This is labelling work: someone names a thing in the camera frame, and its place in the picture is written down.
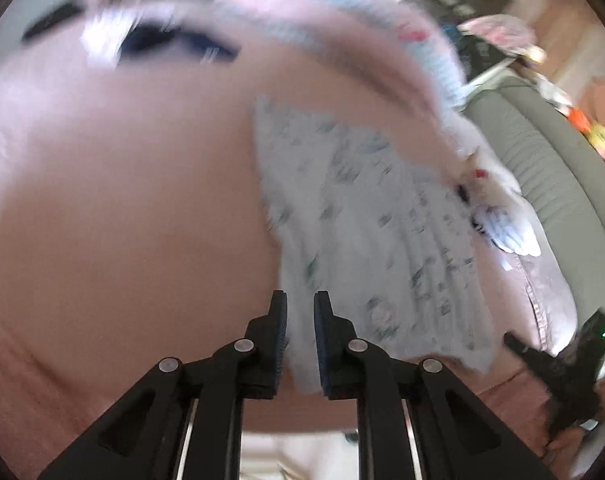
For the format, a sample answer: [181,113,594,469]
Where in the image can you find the light blue printed pajama pants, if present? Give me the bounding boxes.
[252,97,499,397]

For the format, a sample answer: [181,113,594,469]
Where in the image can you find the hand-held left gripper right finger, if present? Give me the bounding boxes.
[313,290,558,480]

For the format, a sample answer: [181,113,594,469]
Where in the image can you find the pink patterned umbrella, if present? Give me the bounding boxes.
[457,14,541,58]

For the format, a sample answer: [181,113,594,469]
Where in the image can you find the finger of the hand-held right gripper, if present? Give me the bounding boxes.
[503,332,553,378]

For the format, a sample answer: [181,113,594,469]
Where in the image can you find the grey padded headboard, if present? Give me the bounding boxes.
[463,70,605,326]

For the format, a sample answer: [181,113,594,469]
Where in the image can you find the white crumpled garment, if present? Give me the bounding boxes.
[81,10,136,63]

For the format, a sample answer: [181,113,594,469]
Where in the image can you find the navy blue garment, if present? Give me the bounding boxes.
[118,22,239,63]

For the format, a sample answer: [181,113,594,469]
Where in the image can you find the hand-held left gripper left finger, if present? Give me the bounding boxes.
[36,290,289,480]

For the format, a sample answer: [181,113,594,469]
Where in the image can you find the white printed clothes pile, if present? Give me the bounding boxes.
[453,147,543,261]

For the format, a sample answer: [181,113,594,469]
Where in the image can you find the dark cloth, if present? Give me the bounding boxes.
[21,0,86,43]

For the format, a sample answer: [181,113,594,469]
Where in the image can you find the folded pink and blue quilt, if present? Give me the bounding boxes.
[132,0,488,181]

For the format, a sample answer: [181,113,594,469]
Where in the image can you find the orange plush toy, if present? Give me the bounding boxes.
[567,107,593,133]

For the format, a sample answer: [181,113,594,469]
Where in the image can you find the pink bed sheet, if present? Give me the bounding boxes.
[0,20,583,466]

